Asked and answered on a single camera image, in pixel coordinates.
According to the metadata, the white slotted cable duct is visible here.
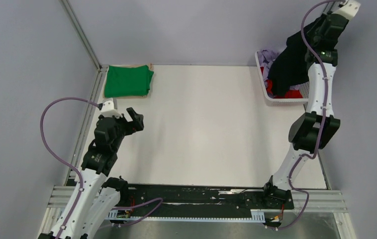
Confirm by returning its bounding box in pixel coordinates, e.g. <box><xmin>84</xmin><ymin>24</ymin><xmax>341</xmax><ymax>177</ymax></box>
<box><xmin>107</xmin><ymin>211</ymin><xmax>266</xmax><ymax>222</ymax></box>

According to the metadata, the folded green t shirt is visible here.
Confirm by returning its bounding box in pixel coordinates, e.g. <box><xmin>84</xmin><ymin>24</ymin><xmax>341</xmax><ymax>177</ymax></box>
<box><xmin>104</xmin><ymin>65</ymin><xmax>155</xmax><ymax>98</ymax></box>

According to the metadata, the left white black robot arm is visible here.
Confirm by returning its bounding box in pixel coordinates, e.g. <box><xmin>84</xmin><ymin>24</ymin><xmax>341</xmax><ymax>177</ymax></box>
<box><xmin>39</xmin><ymin>108</ymin><xmax>144</xmax><ymax>239</ymax></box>

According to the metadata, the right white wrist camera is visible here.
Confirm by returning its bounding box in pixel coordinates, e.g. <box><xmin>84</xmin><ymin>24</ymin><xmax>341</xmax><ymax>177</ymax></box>
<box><xmin>332</xmin><ymin>0</ymin><xmax>361</xmax><ymax>20</ymax></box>

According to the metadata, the red t shirt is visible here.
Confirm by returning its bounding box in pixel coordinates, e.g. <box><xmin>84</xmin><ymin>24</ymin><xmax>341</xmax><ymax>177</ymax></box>
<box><xmin>260</xmin><ymin>66</ymin><xmax>303</xmax><ymax>99</ymax></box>

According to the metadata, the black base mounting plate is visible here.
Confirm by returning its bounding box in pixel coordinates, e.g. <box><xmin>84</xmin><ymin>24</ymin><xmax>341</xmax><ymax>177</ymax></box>
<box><xmin>117</xmin><ymin>184</ymin><xmax>294</xmax><ymax>219</ymax></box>

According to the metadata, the white plastic laundry basket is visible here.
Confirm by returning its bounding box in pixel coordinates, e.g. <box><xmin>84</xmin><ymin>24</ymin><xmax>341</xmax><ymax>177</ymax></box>
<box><xmin>254</xmin><ymin>50</ymin><xmax>309</xmax><ymax>106</ymax></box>

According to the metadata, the aluminium frame rail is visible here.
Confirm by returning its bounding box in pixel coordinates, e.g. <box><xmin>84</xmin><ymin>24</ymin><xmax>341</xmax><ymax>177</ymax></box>
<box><xmin>60</xmin><ymin>0</ymin><xmax>102</xmax><ymax>70</ymax></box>

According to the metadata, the black t shirt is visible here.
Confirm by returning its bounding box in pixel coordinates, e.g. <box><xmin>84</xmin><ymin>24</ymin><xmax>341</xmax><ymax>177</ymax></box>
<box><xmin>268</xmin><ymin>32</ymin><xmax>309</xmax><ymax>97</ymax></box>

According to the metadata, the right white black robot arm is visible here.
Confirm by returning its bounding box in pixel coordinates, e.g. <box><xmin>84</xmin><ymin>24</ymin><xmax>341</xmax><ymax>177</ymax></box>
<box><xmin>255</xmin><ymin>12</ymin><xmax>349</xmax><ymax>210</ymax></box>

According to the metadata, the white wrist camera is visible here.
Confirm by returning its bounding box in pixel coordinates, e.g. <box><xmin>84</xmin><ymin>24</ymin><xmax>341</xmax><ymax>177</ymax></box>
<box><xmin>332</xmin><ymin>0</ymin><xmax>361</xmax><ymax>20</ymax></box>
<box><xmin>98</xmin><ymin>98</ymin><xmax>123</xmax><ymax>119</ymax></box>

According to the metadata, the lilac t shirt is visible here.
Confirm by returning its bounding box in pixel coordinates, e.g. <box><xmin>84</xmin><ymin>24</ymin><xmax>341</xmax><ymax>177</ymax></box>
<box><xmin>258</xmin><ymin>49</ymin><xmax>281</xmax><ymax>77</ymax></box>

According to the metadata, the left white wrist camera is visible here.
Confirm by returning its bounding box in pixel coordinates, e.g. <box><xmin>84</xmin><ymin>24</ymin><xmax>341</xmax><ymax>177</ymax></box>
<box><xmin>98</xmin><ymin>98</ymin><xmax>123</xmax><ymax>119</ymax></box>

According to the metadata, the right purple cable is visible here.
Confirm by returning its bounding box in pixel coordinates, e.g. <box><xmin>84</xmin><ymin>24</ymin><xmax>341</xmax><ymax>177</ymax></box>
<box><xmin>263</xmin><ymin>0</ymin><xmax>344</xmax><ymax>231</ymax></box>

